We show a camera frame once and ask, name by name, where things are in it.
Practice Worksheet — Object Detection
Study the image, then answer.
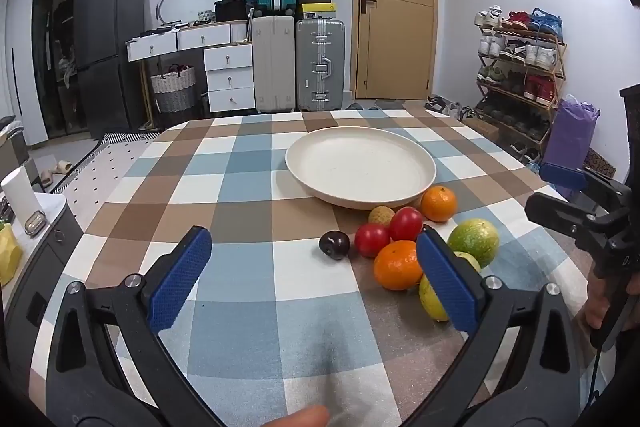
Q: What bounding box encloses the dark purple plum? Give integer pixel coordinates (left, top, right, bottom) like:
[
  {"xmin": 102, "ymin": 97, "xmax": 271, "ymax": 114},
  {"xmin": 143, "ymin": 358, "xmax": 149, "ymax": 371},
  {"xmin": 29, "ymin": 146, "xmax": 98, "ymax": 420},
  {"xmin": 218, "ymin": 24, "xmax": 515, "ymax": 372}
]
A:
[{"xmin": 319, "ymin": 230, "xmax": 351, "ymax": 261}]

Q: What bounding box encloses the wooden shoe rack with shoes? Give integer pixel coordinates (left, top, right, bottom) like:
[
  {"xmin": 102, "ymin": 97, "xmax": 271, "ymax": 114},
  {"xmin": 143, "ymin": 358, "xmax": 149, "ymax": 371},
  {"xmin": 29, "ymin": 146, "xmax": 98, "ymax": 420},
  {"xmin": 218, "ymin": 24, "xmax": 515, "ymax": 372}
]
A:
[{"xmin": 474, "ymin": 6, "xmax": 566, "ymax": 158}]

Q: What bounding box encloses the woven laundry basket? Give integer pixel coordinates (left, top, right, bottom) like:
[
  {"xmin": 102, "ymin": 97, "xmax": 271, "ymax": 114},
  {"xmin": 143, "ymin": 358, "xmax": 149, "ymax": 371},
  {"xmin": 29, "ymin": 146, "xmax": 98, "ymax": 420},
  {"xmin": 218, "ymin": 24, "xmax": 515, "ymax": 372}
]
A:
[{"xmin": 150, "ymin": 64, "xmax": 197, "ymax": 114}]

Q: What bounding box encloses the purple gift bag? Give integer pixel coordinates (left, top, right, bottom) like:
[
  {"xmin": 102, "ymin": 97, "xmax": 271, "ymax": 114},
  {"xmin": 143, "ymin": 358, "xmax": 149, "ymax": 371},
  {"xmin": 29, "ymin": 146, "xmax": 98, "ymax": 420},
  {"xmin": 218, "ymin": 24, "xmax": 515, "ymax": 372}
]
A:
[{"xmin": 540, "ymin": 96, "xmax": 601, "ymax": 172}]

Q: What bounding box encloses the green round citrus fruit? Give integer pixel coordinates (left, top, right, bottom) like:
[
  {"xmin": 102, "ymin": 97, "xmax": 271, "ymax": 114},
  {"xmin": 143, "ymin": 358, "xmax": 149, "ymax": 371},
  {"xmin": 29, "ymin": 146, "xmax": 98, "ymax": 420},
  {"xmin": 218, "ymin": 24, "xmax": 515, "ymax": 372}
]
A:
[{"xmin": 446, "ymin": 218, "xmax": 501, "ymax": 269}]

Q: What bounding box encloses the patterned doormat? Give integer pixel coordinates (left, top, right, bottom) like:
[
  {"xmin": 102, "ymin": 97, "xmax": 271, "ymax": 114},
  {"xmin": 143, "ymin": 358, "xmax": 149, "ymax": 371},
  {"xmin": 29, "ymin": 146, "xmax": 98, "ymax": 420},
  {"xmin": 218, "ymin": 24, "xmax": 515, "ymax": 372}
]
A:
[{"xmin": 582, "ymin": 148, "xmax": 616, "ymax": 178}]

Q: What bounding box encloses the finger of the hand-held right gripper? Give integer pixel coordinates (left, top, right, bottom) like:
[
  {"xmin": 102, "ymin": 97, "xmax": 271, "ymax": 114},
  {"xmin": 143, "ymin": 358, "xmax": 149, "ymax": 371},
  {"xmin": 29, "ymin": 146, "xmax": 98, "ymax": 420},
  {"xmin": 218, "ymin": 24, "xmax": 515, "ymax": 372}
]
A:
[
  {"xmin": 525, "ymin": 193, "xmax": 621, "ymax": 253},
  {"xmin": 539, "ymin": 162, "xmax": 631, "ymax": 208}
]

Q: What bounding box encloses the small orange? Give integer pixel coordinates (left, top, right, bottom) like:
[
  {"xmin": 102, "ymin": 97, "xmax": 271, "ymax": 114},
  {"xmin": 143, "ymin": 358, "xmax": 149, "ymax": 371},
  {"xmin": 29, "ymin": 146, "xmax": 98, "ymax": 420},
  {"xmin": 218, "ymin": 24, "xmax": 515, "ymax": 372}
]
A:
[{"xmin": 420, "ymin": 186, "xmax": 458, "ymax": 223}]

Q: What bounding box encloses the dark grey refrigerator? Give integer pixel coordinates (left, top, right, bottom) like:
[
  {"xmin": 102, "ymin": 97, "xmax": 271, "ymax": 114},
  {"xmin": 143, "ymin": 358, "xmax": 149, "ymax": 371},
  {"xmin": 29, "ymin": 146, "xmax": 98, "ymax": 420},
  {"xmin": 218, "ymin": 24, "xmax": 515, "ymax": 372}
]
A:
[{"xmin": 74, "ymin": 0, "xmax": 151, "ymax": 140}]

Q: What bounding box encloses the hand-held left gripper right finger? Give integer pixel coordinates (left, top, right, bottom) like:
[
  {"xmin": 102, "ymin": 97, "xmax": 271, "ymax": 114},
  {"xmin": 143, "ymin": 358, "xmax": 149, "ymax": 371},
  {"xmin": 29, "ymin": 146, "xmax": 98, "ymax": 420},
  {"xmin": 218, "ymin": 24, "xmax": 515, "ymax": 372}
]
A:
[{"xmin": 400, "ymin": 228, "xmax": 593, "ymax": 427}]

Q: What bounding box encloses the cream round plate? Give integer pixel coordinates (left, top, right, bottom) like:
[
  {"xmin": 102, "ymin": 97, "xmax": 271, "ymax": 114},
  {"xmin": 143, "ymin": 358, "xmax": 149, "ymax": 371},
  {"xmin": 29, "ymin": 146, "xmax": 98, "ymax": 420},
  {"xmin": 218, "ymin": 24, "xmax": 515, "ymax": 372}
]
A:
[{"xmin": 285, "ymin": 127, "xmax": 437, "ymax": 210}]

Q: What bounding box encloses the yellow shoe box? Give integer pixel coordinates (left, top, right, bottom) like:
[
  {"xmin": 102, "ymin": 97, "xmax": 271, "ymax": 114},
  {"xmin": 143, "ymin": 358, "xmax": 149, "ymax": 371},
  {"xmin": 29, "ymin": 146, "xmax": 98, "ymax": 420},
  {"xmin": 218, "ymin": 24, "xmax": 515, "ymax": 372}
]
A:
[{"xmin": 298, "ymin": 2, "xmax": 338, "ymax": 20}]

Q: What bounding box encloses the large orange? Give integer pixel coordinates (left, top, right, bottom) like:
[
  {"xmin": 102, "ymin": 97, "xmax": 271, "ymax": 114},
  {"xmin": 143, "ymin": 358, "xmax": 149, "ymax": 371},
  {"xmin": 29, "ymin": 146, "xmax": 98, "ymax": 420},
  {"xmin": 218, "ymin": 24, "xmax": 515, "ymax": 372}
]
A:
[{"xmin": 373, "ymin": 240, "xmax": 425, "ymax": 292}]

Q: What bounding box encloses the small silver case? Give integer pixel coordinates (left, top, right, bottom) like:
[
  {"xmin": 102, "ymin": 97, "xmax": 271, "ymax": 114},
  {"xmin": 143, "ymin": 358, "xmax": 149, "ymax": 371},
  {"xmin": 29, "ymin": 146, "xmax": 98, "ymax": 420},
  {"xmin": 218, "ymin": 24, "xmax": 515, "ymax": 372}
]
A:
[{"xmin": 24, "ymin": 211, "xmax": 47, "ymax": 238}]

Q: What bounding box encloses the white drawer desk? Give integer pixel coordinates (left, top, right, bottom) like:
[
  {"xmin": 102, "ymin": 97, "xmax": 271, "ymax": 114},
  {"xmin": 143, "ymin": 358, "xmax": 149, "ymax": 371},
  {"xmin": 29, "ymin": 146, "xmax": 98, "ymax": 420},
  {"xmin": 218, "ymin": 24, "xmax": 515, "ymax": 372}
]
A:
[{"xmin": 125, "ymin": 21, "xmax": 257, "ymax": 114}]

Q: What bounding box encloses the checkered tablecloth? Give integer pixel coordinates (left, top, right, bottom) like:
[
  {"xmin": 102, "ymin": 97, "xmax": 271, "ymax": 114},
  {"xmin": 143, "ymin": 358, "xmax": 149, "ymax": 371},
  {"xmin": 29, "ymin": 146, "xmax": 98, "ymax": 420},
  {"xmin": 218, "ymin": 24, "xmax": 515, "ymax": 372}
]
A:
[{"xmin": 27, "ymin": 108, "xmax": 608, "ymax": 427}]

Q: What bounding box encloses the beige suitcase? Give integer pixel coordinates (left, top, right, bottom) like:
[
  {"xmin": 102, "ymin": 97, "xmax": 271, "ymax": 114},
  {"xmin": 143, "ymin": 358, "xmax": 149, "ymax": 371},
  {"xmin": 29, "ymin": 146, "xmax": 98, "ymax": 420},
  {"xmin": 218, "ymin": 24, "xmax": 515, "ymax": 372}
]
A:
[{"xmin": 251, "ymin": 14, "xmax": 297, "ymax": 114}]

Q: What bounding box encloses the white cylinder appliance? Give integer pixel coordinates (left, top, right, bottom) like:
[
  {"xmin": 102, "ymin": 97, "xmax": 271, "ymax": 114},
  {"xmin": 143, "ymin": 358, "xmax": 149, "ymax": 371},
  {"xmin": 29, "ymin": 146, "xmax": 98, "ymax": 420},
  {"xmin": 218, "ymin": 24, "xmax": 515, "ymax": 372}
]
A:
[{"xmin": 0, "ymin": 167, "xmax": 45, "ymax": 228}]

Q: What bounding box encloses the yellow green round fruit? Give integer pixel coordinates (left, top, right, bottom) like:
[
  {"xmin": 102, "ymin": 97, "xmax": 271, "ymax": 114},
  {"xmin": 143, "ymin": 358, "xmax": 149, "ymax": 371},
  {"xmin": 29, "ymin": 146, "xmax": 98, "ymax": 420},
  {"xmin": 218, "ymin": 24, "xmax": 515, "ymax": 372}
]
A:
[{"xmin": 419, "ymin": 274, "xmax": 451, "ymax": 323}]

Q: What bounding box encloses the red tomato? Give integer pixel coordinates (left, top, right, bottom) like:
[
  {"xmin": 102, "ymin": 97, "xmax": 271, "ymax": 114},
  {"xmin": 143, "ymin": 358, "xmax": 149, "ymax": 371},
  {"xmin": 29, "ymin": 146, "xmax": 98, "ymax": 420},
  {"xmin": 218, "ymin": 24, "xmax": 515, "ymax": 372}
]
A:
[
  {"xmin": 355, "ymin": 223, "xmax": 392, "ymax": 259},
  {"xmin": 389, "ymin": 207, "xmax": 425, "ymax": 243}
]

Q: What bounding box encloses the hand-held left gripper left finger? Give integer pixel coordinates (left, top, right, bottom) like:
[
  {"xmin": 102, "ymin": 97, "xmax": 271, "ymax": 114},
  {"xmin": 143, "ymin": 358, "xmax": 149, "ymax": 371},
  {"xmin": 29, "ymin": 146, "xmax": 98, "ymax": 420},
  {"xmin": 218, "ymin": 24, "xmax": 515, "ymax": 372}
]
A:
[{"xmin": 46, "ymin": 226, "xmax": 226, "ymax": 427}]

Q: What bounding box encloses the dark wardrobe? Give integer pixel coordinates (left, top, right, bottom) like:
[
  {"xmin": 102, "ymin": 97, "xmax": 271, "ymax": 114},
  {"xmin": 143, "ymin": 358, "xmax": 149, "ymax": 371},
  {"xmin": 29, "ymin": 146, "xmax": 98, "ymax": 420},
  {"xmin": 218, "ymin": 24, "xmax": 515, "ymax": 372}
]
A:
[{"xmin": 30, "ymin": 0, "xmax": 96, "ymax": 142}]

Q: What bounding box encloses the person's right hand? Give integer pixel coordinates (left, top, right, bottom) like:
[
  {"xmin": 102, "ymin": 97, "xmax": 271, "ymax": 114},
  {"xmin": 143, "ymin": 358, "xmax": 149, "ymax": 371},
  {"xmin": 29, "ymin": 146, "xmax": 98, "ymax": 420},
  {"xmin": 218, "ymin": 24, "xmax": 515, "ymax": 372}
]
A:
[{"xmin": 582, "ymin": 267, "xmax": 608, "ymax": 330}]

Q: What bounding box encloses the black storage box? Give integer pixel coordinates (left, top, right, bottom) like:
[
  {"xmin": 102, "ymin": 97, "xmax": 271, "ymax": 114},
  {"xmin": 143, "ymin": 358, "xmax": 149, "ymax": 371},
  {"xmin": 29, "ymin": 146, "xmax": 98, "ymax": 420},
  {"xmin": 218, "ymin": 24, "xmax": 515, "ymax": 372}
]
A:
[{"xmin": 215, "ymin": 0, "xmax": 251, "ymax": 22}]

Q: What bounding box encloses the pile of floor shoes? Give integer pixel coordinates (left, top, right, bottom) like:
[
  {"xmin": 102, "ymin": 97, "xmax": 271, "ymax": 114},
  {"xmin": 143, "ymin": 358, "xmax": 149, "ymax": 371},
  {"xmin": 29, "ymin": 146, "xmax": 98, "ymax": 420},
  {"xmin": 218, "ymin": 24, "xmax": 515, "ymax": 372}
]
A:
[{"xmin": 425, "ymin": 95, "xmax": 481, "ymax": 120}]

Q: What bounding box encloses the grey side cabinet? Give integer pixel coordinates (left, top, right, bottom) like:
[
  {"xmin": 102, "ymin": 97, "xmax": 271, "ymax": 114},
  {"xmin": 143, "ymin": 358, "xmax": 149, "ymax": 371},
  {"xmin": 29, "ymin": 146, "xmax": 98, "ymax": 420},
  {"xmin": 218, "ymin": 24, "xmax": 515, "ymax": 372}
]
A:
[{"xmin": 2, "ymin": 194, "xmax": 83, "ymax": 358}]

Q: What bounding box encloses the yellow faceted object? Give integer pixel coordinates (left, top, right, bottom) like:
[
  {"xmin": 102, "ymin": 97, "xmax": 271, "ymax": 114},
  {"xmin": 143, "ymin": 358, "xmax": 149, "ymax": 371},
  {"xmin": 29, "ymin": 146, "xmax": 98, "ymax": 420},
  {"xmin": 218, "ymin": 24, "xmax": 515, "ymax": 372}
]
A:
[{"xmin": 0, "ymin": 223, "xmax": 23, "ymax": 285}]

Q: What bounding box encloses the silver suitcase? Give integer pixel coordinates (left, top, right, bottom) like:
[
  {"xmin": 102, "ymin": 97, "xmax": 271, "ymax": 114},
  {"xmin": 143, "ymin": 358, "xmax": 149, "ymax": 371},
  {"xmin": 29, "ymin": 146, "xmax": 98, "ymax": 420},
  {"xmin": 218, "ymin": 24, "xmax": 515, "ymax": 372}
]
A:
[{"xmin": 295, "ymin": 19, "xmax": 347, "ymax": 112}]

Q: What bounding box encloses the person's left hand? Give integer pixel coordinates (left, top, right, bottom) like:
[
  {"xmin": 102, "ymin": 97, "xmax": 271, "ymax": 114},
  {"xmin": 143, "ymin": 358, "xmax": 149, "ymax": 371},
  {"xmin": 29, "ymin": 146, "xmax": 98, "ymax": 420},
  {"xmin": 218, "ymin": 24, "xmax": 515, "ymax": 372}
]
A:
[{"xmin": 262, "ymin": 404, "xmax": 331, "ymax": 427}]

